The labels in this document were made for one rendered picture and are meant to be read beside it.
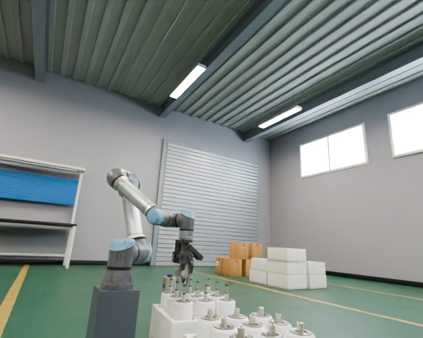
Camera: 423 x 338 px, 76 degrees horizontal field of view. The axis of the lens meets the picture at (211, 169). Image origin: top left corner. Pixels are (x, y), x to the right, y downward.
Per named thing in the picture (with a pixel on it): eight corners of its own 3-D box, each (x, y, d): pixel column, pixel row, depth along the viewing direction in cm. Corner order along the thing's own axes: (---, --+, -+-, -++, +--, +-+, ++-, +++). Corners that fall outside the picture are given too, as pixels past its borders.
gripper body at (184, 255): (171, 263, 137) (173, 239, 140) (185, 263, 142) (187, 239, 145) (179, 264, 131) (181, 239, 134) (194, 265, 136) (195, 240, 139)
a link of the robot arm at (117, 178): (105, 159, 149) (164, 211, 128) (119, 165, 159) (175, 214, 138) (93, 176, 149) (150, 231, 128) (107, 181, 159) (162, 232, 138)
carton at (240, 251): (248, 259, 514) (248, 243, 522) (238, 259, 502) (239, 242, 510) (238, 258, 538) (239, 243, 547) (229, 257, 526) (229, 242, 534)
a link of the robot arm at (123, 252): (101, 265, 131) (105, 237, 134) (119, 264, 143) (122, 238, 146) (121, 267, 127) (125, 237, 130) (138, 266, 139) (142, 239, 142)
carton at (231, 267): (242, 276, 498) (242, 259, 506) (231, 276, 487) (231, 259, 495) (232, 274, 523) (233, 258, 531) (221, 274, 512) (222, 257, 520)
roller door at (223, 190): (150, 265, 607) (164, 137, 691) (148, 265, 618) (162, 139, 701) (260, 267, 763) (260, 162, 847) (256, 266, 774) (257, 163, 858)
